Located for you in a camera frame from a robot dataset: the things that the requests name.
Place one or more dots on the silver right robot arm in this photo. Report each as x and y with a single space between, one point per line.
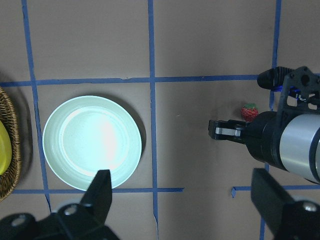
292 146

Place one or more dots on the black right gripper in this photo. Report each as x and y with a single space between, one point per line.
258 135

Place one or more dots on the brown wicker basket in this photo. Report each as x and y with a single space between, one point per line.
8 116

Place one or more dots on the light green plate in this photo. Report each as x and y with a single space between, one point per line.
90 133

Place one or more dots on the red strawberry green top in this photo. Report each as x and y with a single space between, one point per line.
249 112

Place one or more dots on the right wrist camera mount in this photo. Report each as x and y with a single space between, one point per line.
300 90

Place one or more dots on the yellow banana bunch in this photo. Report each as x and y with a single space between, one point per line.
5 149

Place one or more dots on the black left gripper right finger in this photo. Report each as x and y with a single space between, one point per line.
269 198

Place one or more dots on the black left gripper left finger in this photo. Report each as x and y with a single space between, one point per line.
98 197

